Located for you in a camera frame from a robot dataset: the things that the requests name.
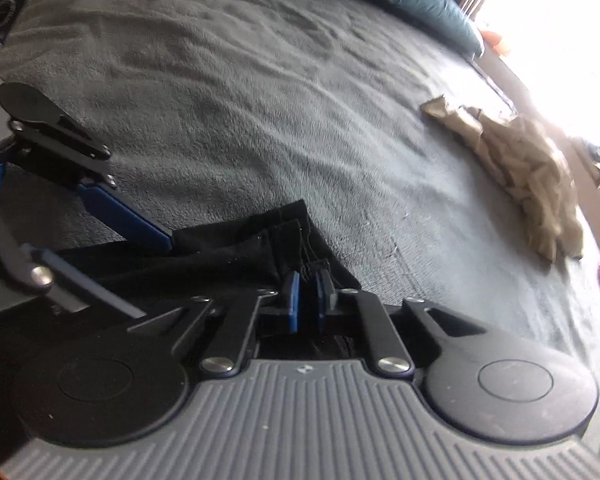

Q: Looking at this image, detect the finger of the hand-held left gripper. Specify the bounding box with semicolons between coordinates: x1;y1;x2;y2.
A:
0;189;149;322
10;111;174;254

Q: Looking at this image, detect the black printed t-shirt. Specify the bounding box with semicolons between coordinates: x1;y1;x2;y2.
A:
0;199;366;361

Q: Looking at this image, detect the beige crumpled garment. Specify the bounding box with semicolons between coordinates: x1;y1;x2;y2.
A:
420;96;586;261

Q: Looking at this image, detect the orange object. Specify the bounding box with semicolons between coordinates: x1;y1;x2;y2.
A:
480;30;511;57

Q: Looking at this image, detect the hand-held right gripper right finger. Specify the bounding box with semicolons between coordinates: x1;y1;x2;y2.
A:
315;270;486;376

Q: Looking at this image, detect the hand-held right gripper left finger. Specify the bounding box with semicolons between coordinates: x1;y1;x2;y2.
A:
128;270;302;376

